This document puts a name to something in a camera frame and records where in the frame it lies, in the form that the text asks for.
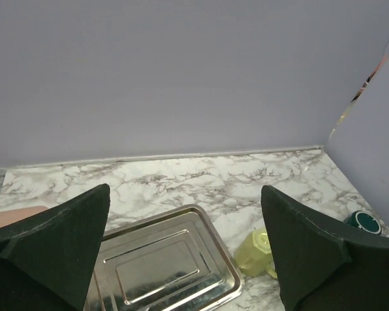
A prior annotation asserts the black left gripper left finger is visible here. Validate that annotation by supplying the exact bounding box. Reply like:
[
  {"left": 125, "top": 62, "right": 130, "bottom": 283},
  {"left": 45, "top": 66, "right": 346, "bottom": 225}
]
[{"left": 0, "top": 183, "right": 110, "bottom": 310}]

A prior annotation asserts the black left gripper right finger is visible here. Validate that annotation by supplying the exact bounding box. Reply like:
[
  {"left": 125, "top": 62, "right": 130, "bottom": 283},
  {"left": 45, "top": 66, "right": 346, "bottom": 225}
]
[{"left": 261, "top": 185, "right": 389, "bottom": 310}]

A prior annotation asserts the dark teal mug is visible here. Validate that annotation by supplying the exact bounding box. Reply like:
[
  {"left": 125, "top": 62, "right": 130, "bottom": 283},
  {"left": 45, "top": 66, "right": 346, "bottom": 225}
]
[{"left": 344, "top": 211, "right": 382, "bottom": 235}]

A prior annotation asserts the yellow-green faceted mug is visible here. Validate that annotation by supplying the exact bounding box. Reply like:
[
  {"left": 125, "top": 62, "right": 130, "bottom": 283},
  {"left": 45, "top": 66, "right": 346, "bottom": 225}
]
[{"left": 234, "top": 227, "right": 277, "bottom": 279}]

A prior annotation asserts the pink plastic storage box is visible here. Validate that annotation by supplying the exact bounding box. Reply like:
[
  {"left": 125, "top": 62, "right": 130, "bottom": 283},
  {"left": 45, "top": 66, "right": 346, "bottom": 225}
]
[{"left": 0, "top": 206, "right": 48, "bottom": 228}]

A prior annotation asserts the silver metal tray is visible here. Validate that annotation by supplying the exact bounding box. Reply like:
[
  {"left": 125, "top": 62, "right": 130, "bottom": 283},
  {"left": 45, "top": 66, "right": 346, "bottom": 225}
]
[{"left": 84, "top": 205, "right": 244, "bottom": 310}]

